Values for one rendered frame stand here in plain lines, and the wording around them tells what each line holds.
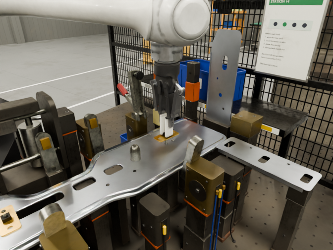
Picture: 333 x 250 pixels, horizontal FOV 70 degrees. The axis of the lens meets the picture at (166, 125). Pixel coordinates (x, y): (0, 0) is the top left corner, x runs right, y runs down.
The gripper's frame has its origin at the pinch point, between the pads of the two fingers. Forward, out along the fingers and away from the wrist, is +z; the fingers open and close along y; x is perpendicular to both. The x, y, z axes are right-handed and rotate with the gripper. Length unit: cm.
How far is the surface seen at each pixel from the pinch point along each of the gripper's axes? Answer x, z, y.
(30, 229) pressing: -43.7, 7.1, 5.9
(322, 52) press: 247, 10, -28
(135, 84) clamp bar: -0.3, -10.1, -15.6
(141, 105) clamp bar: 0.9, -2.2, -13.9
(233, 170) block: 6.4, 9.0, 21.9
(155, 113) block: 6.1, 2.1, -12.7
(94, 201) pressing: -30.3, 7.1, 7.7
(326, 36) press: 248, -6, -28
